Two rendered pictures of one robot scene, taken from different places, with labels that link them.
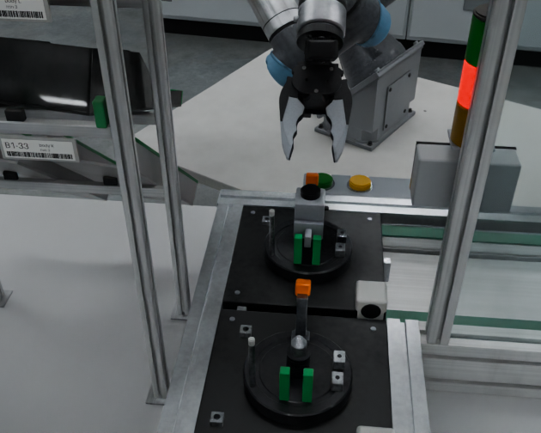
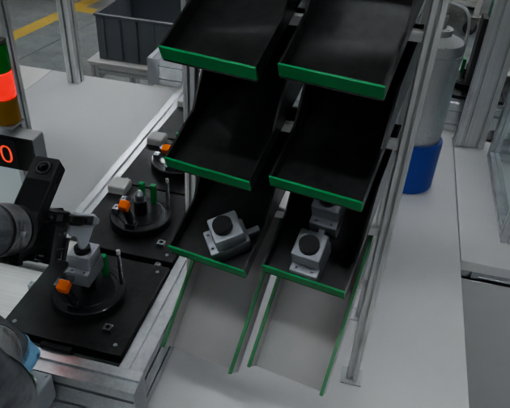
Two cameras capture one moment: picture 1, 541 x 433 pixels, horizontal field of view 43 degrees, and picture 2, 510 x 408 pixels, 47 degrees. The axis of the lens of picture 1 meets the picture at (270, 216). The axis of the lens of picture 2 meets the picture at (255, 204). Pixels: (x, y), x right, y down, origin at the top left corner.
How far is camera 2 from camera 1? 163 cm
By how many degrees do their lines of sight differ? 107
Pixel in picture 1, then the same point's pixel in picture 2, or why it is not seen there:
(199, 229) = not seen: outside the picture
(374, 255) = (39, 286)
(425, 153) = (35, 133)
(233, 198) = (125, 377)
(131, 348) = not seen: hidden behind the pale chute
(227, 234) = (146, 332)
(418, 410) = (85, 204)
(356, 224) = (30, 316)
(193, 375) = not seen: hidden behind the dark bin
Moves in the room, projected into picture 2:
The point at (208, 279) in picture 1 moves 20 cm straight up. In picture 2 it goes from (174, 291) to (171, 212)
